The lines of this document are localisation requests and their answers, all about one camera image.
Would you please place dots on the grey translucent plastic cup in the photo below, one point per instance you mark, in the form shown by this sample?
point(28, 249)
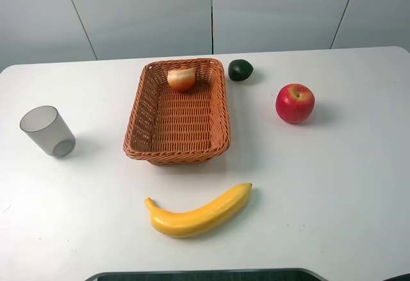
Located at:
point(46, 127)

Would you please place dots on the red apple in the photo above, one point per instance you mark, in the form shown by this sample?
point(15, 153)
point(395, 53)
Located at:
point(294, 103)

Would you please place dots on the brown wicker basket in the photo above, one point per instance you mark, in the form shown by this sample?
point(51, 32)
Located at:
point(168, 127)

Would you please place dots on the orange peach fruit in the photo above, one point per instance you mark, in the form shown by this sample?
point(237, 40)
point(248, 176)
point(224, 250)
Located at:
point(181, 79)

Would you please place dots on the yellow plastic banana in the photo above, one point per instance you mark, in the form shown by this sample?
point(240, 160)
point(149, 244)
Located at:
point(201, 220)

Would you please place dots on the dark green chair seat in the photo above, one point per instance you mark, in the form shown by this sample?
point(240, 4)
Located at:
point(209, 276)

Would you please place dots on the dark green avocado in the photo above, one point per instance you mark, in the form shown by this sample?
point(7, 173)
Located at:
point(240, 70)

